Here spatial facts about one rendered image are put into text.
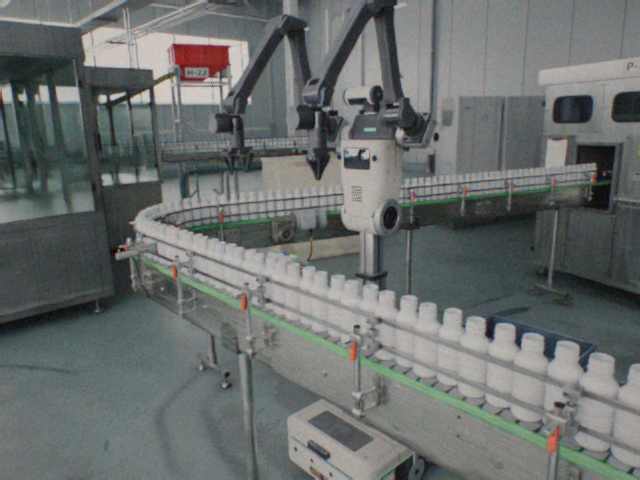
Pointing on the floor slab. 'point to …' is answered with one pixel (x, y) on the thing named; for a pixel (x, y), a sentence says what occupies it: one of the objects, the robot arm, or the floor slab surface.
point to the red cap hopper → (191, 63)
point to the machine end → (582, 149)
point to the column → (291, 67)
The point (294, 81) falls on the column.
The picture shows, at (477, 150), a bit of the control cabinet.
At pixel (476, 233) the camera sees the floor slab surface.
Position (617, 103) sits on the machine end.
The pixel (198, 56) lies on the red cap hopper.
